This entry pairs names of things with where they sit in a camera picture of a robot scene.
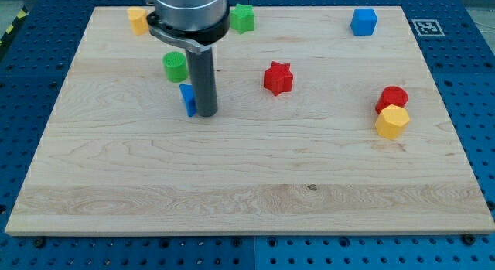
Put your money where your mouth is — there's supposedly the wooden board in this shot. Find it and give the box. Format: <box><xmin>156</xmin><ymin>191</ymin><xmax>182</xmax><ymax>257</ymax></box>
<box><xmin>5</xmin><ymin>6</ymin><xmax>494</xmax><ymax>237</ymax></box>

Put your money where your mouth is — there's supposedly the white fiducial marker tag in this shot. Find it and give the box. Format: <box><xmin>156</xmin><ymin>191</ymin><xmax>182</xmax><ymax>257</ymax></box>
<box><xmin>412</xmin><ymin>19</ymin><xmax>445</xmax><ymax>37</ymax></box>

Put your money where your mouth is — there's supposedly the yellow block top left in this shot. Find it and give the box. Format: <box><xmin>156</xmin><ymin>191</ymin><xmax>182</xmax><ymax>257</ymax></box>
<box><xmin>127</xmin><ymin>7</ymin><xmax>149</xmax><ymax>36</ymax></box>

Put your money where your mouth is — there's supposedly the red cylinder block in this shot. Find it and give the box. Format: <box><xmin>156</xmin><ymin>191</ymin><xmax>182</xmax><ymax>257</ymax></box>
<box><xmin>375</xmin><ymin>86</ymin><xmax>408</xmax><ymax>114</ymax></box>

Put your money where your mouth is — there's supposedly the red star block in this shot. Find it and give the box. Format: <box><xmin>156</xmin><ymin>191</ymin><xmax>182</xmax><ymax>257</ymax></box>
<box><xmin>263</xmin><ymin>61</ymin><xmax>294</xmax><ymax>96</ymax></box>

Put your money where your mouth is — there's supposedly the green star block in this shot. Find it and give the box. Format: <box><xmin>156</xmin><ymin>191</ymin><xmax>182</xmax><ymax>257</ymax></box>
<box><xmin>230</xmin><ymin>4</ymin><xmax>255</xmax><ymax>34</ymax></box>

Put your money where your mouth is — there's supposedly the yellow hexagon block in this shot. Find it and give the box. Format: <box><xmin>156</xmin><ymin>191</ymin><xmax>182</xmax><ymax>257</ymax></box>
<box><xmin>375</xmin><ymin>104</ymin><xmax>410</xmax><ymax>140</ymax></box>

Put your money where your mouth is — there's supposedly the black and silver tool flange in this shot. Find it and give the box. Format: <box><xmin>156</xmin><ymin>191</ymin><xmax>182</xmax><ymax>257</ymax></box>
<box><xmin>146</xmin><ymin>8</ymin><xmax>230</xmax><ymax>54</ymax></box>

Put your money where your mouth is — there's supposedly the blue cube block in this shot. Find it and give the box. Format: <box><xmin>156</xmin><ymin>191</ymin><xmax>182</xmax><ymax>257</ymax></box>
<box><xmin>350</xmin><ymin>9</ymin><xmax>377</xmax><ymax>36</ymax></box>

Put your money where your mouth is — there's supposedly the green cylinder block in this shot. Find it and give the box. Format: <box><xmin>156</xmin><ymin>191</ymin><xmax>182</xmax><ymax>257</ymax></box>
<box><xmin>162</xmin><ymin>51</ymin><xmax>189</xmax><ymax>83</ymax></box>

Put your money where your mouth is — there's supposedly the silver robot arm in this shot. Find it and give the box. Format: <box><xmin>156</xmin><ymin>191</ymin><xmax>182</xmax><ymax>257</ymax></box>
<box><xmin>146</xmin><ymin>0</ymin><xmax>230</xmax><ymax>117</ymax></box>

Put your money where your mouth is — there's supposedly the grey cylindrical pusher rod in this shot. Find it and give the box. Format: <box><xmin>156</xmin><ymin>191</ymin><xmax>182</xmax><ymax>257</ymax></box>
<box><xmin>186</xmin><ymin>49</ymin><xmax>218</xmax><ymax>117</ymax></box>

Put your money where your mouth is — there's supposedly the blue triangle block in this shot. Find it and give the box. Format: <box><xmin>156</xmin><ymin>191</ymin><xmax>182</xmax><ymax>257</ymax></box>
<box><xmin>179</xmin><ymin>84</ymin><xmax>197</xmax><ymax>117</ymax></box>

